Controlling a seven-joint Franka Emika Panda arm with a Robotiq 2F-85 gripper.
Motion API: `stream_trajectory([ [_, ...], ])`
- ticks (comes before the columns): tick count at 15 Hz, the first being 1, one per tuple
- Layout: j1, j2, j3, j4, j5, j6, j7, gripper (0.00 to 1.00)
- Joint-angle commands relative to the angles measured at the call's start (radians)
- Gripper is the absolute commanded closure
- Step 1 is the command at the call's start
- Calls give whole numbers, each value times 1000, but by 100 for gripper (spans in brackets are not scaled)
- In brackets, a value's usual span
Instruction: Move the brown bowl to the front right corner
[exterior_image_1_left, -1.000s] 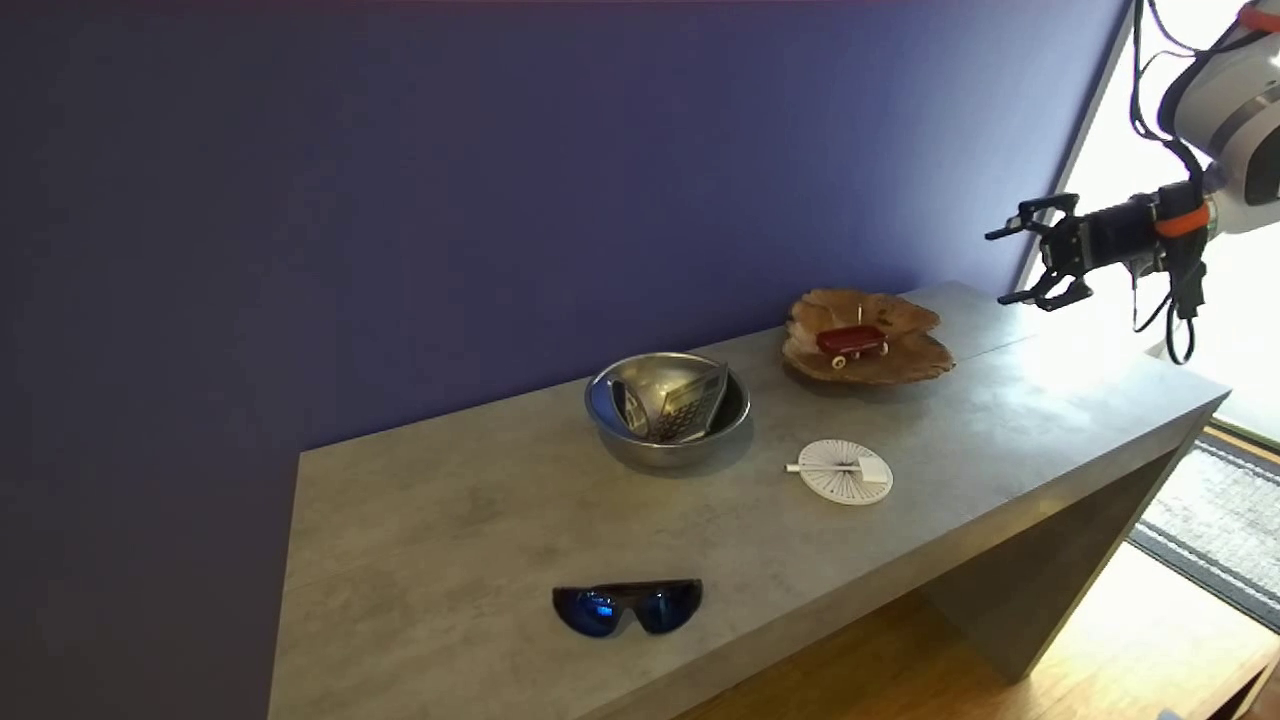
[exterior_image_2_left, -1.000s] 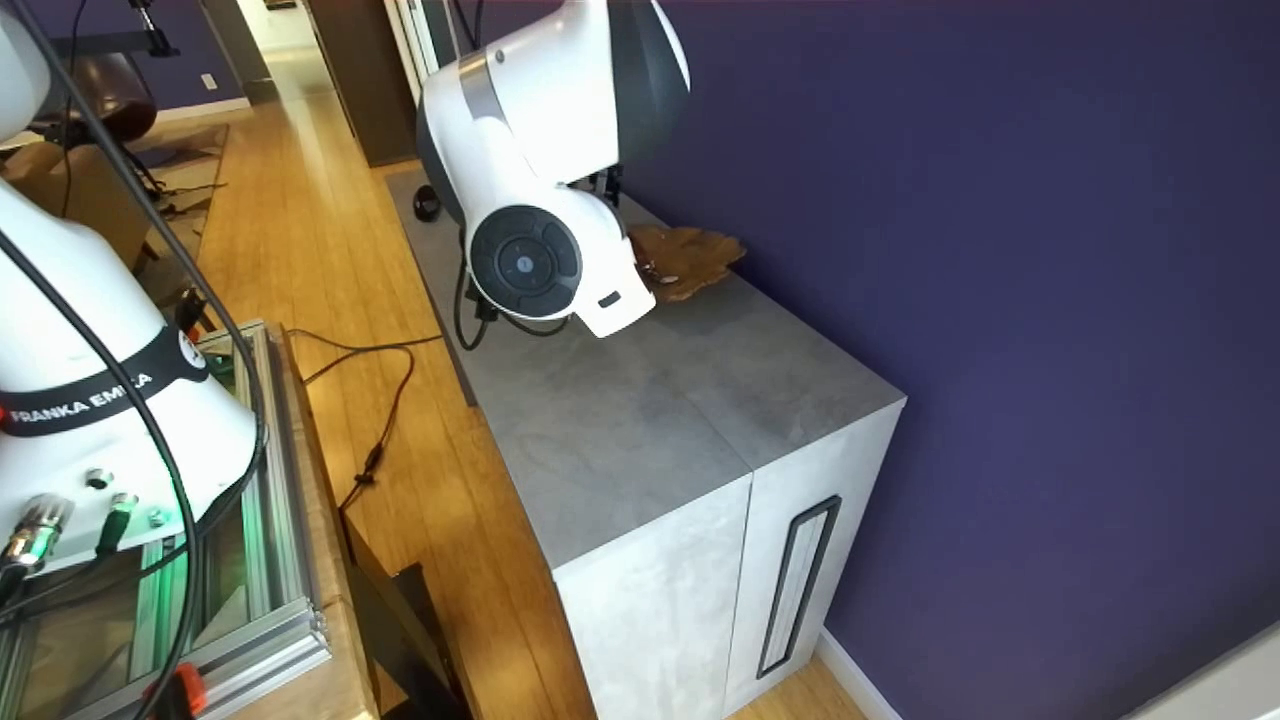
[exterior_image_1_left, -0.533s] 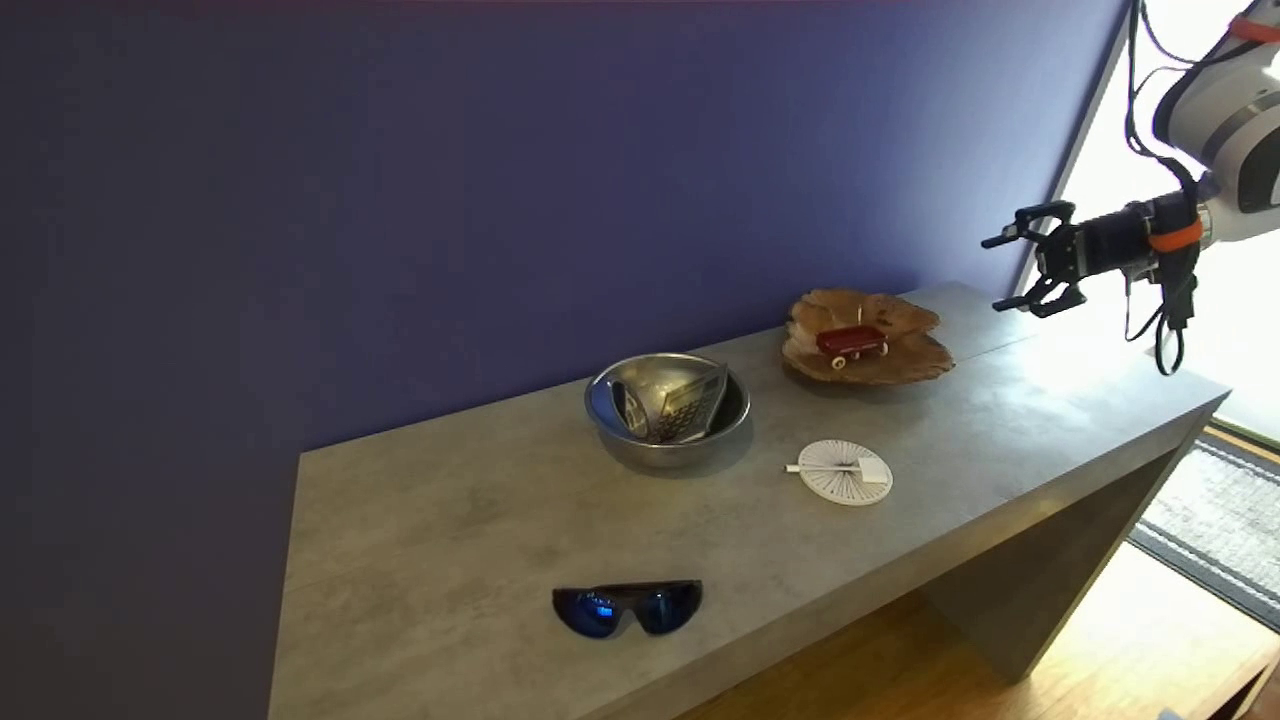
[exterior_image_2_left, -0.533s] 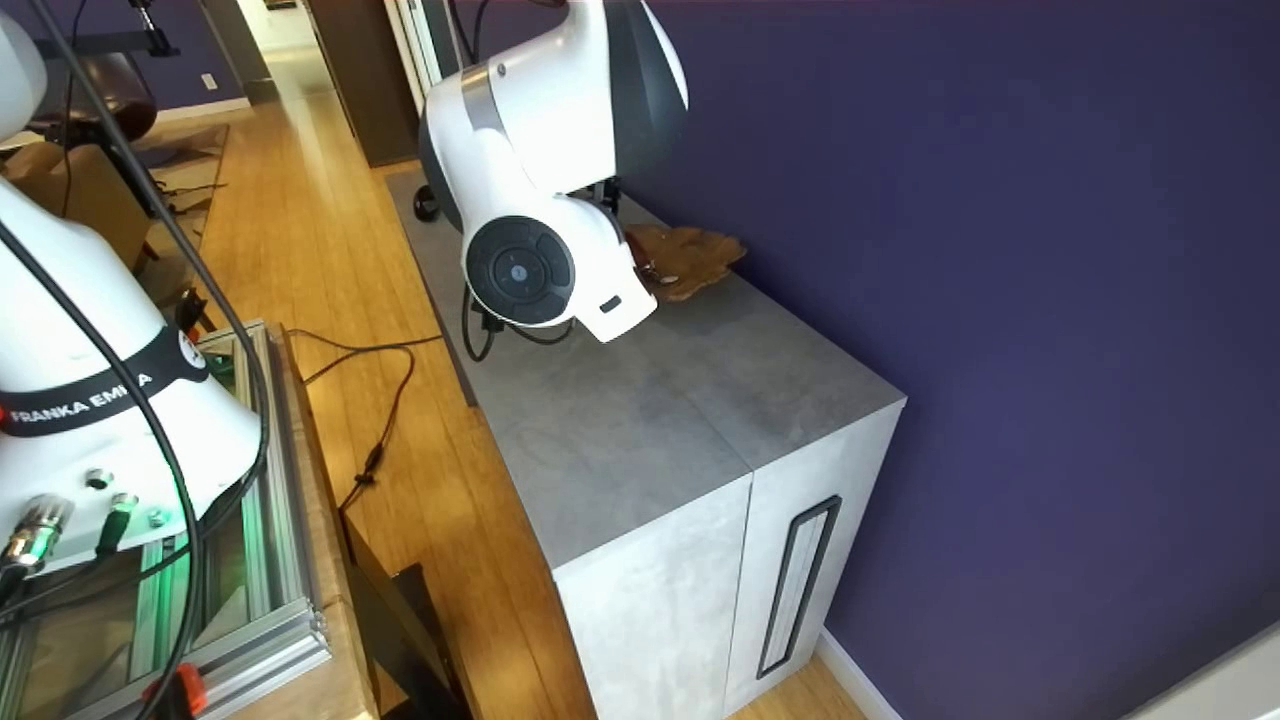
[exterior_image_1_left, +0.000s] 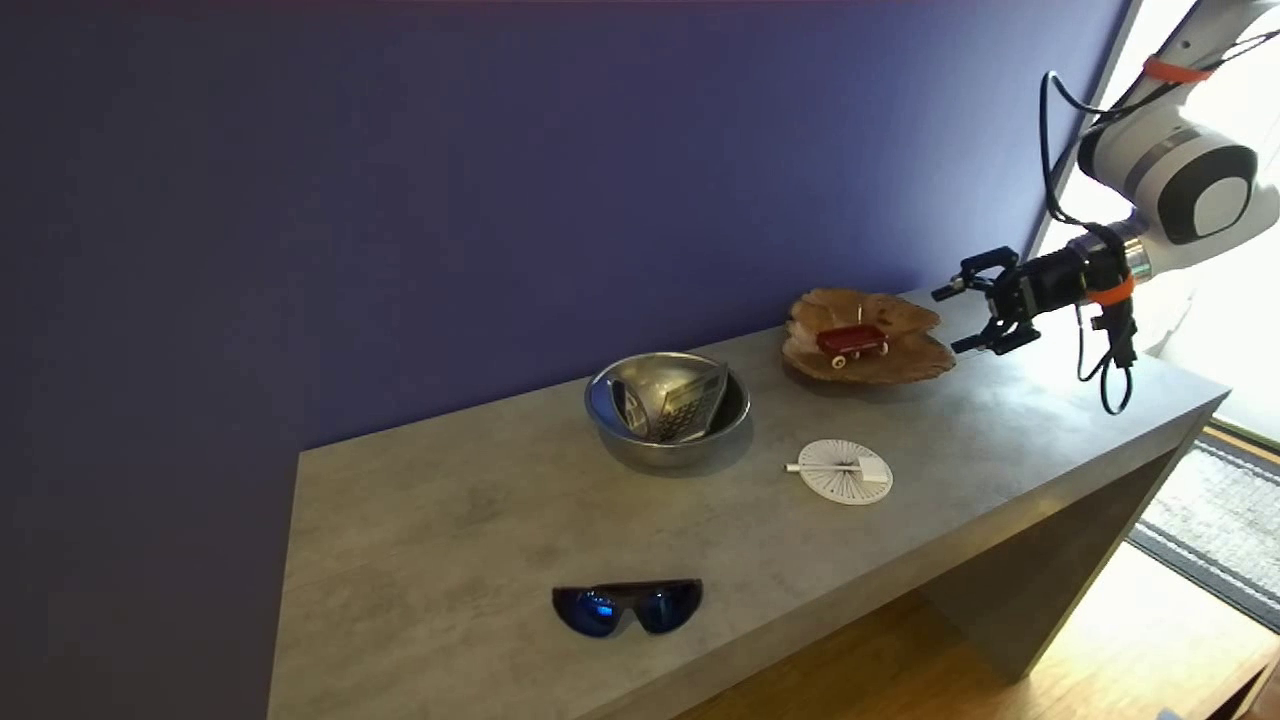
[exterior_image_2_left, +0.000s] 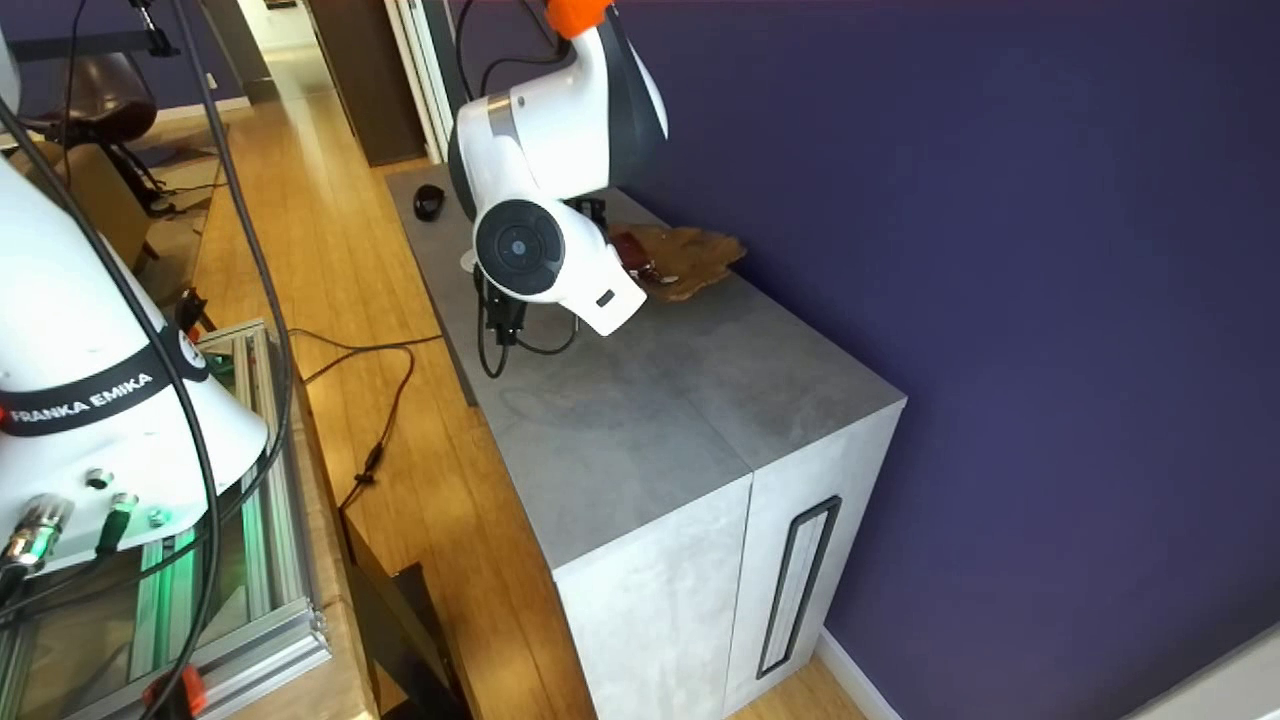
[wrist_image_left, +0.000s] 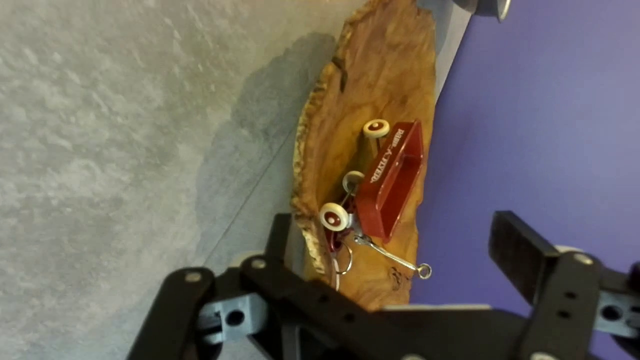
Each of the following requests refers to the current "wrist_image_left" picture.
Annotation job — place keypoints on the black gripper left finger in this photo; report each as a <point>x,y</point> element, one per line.
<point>300,301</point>

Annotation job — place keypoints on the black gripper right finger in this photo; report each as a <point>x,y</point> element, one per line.
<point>563,301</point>

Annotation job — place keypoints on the red toy wagon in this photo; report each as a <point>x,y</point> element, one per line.
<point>391,181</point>

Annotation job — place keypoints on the grey metal bowl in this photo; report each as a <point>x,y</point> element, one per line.
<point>490,7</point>

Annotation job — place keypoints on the grey concrete-look cabinet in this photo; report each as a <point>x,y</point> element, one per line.
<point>101,166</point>

